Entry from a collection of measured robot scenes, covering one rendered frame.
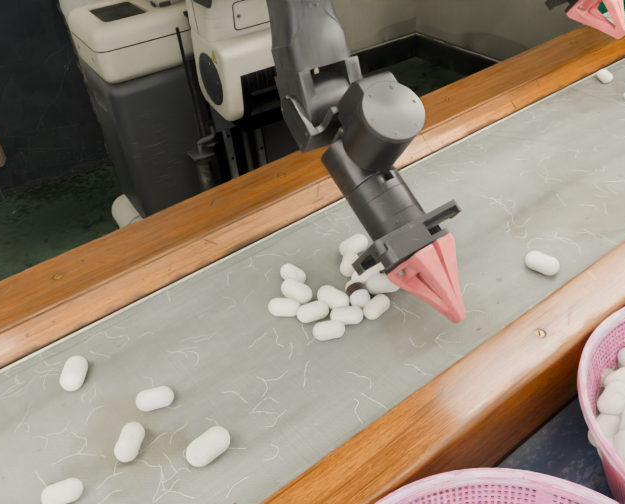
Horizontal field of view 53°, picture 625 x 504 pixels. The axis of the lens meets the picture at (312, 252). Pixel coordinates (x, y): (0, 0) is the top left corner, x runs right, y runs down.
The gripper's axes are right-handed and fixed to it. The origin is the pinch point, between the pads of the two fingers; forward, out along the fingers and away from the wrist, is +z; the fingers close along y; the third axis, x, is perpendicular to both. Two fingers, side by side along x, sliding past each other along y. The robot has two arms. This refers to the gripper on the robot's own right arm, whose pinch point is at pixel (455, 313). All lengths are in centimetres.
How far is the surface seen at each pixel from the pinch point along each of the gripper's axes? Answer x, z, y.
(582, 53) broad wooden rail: 18, -24, 62
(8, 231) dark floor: 177, -103, -20
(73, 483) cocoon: 4.8, -4.8, -35.0
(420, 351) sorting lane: 1.8, 1.3, -4.4
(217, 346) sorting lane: 10.3, -9.4, -18.5
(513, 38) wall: 126, -78, 186
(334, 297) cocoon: 6.3, -7.5, -6.8
